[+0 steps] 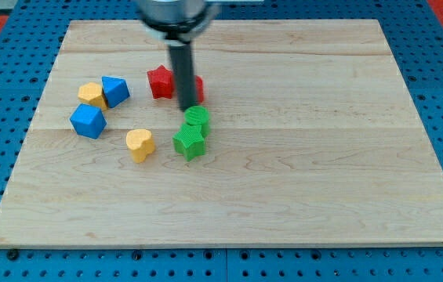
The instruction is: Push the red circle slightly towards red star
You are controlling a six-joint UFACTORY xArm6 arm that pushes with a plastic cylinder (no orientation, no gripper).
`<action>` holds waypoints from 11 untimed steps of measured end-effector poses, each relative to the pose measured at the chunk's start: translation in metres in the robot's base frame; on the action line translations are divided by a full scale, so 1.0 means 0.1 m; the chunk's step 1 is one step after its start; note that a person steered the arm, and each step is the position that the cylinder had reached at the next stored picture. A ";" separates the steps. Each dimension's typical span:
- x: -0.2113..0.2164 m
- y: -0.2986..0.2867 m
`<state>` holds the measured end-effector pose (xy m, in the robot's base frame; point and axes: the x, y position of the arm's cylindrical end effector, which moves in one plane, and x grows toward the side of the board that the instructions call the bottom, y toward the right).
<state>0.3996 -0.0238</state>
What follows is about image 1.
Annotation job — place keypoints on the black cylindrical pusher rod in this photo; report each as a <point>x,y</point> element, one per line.
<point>181,58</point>

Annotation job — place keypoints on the red circle block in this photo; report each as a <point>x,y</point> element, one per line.
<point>199,84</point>

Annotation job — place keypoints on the red star block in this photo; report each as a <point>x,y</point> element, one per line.
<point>161,82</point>

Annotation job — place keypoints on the green circle block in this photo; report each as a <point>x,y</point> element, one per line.
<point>198,115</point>

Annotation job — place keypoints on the green star block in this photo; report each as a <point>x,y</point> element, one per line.
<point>189,141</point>

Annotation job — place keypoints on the blue triangle block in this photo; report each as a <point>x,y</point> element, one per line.
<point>115,90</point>

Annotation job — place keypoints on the yellow heart block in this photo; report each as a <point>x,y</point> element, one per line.
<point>140,143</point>

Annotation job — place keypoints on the yellow pentagon block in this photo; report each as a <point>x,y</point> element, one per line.
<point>92,94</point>

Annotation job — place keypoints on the blue cube block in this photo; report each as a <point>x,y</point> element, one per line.
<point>88,121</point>

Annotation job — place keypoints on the light wooden board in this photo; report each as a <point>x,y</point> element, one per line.
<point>315,142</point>

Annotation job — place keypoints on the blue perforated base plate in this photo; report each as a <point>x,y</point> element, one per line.
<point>29,43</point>

